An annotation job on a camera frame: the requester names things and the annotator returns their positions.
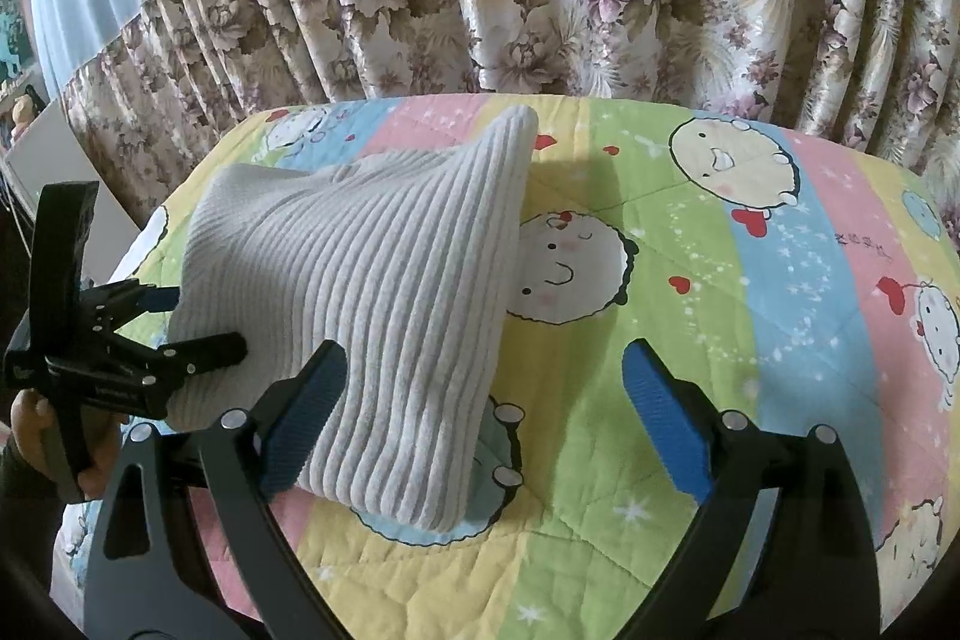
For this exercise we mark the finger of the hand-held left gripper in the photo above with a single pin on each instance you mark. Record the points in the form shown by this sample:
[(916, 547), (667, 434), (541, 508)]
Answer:
[(214, 351), (161, 297)]

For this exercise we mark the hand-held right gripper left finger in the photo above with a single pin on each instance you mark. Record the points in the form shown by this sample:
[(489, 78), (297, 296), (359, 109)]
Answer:
[(300, 415)]

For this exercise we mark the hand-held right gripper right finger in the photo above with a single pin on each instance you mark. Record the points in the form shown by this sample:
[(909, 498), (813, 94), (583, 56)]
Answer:
[(660, 415)]

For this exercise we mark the white ribbed knit sweater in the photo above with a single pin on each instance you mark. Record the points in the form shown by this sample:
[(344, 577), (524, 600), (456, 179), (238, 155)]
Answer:
[(360, 280)]

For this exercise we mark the person's left hand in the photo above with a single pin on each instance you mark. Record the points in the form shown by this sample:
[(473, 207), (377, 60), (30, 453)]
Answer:
[(30, 437)]

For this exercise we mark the white board panel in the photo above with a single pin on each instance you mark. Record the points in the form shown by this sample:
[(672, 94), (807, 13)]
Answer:
[(60, 153)]

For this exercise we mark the cartoon printed blanket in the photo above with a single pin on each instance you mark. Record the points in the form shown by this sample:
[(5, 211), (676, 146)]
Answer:
[(675, 280)]

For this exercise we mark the plush toy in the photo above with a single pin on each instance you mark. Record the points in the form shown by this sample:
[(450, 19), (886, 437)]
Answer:
[(22, 114)]

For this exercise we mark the wall poster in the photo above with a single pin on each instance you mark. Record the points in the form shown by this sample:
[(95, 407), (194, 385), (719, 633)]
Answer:
[(13, 33)]

